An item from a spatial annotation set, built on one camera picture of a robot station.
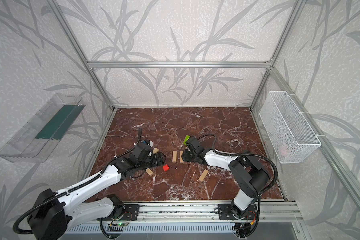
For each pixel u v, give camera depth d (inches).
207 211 29.7
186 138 39.2
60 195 16.5
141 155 24.7
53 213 15.2
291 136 24.2
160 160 29.0
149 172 33.2
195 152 27.8
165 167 34.9
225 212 28.9
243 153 20.0
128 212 28.5
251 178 17.9
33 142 25.2
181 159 35.9
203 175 33.8
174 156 36.4
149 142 30.3
